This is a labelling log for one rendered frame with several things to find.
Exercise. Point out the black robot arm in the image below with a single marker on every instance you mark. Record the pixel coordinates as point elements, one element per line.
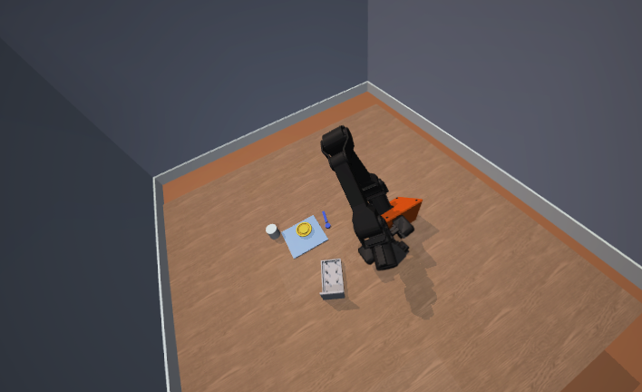
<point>361,186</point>

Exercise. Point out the light blue mat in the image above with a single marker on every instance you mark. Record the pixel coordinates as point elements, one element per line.
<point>300,245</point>

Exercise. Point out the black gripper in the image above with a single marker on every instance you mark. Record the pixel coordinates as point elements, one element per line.
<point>402,227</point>

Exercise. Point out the yellow plate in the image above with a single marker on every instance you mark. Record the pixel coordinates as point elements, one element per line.
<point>303,229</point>

